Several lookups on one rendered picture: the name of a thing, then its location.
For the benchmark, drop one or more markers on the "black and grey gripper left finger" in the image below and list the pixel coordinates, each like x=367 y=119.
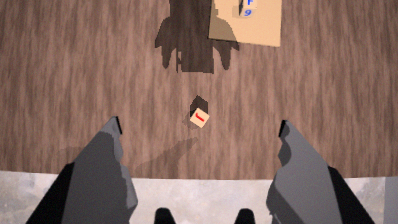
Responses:
x=94 y=189

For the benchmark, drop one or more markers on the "beige block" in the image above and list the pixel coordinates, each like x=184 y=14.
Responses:
x=199 y=117
x=247 y=8

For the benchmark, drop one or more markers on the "peach mat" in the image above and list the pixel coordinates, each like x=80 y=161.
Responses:
x=261 y=29

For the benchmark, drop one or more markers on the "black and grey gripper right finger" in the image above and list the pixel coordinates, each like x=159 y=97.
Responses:
x=306 y=190

